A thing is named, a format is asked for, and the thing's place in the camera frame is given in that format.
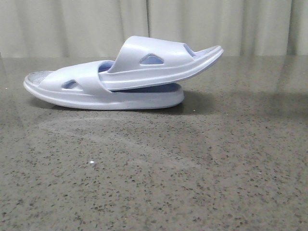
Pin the beige pleated curtain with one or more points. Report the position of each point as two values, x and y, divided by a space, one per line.
98 28

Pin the light blue slipper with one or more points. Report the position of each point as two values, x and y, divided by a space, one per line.
145 62
80 86

